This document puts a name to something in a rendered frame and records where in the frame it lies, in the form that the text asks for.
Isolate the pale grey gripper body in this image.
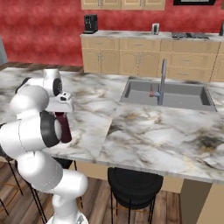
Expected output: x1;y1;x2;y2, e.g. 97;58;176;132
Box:
46;98;74;114

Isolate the beige island counter base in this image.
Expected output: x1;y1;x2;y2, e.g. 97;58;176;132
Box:
69;159;224;224

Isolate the grey fridge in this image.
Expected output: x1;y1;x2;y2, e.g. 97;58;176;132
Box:
0;35;9;67

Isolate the black coffee machine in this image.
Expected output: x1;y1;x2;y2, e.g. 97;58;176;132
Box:
83;13;99;35

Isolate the beige base cupboard run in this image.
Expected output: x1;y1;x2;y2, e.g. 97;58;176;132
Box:
80;36;224;83

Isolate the grey sink basin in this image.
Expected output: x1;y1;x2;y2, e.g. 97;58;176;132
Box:
119;76;219;113

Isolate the black hob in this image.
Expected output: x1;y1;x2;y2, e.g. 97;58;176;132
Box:
171;31;211;40

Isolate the black extractor hood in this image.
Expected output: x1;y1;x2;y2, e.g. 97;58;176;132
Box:
172;0;218;6

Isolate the grey tap with red handle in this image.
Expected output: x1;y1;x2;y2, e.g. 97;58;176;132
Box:
149;58;168;106

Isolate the beige wall cupboard run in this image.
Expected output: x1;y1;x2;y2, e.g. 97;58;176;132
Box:
80;0;166;11

